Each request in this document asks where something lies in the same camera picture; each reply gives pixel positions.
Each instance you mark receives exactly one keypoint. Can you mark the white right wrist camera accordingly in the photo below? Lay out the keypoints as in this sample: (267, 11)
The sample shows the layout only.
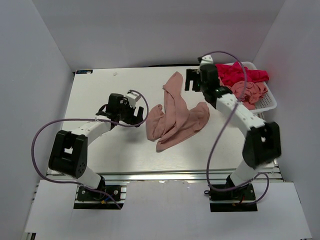
(205, 60)

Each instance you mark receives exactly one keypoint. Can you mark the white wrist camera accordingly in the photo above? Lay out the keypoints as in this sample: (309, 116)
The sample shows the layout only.
(132, 98)
(205, 60)

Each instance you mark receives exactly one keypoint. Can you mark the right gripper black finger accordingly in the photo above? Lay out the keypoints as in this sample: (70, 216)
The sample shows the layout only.
(196, 87)
(187, 87)

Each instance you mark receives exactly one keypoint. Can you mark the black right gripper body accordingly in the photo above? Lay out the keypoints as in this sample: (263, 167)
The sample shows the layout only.
(203, 86)

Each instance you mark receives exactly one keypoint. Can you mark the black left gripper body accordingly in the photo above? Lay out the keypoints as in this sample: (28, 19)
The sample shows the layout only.
(126, 112)

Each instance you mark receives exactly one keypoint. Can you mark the magenta t shirt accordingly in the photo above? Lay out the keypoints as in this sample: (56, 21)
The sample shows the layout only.
(232, 74)

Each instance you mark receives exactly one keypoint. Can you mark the black xdof label sticker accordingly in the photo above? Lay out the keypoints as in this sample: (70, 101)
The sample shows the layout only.
(84, 71)

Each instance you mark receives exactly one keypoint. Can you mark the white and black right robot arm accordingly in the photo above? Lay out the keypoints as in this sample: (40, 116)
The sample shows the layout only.
(262, 143)

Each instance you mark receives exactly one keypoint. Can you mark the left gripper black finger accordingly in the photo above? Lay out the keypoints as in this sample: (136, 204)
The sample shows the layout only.
(140, 112)
(136, 122)

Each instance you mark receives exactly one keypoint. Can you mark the coral pink t shirt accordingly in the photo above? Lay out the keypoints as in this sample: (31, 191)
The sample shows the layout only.
(249, 95)

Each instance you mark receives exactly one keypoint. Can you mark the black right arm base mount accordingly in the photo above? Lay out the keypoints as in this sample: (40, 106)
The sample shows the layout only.
(238, 200)

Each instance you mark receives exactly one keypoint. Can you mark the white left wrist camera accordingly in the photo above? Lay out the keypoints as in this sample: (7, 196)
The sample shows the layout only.
(132, 98)

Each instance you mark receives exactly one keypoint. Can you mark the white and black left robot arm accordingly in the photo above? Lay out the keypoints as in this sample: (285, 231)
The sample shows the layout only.
(69, 154)

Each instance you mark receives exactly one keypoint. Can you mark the dusty pink t shirt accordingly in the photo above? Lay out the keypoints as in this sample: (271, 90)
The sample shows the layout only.
(172, 123)

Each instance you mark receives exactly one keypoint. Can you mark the white perforated plastic basket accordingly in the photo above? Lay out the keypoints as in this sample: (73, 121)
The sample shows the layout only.
(268, 102)

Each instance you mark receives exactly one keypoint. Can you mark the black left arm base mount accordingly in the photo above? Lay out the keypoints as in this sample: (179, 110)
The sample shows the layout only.
(89, 200)

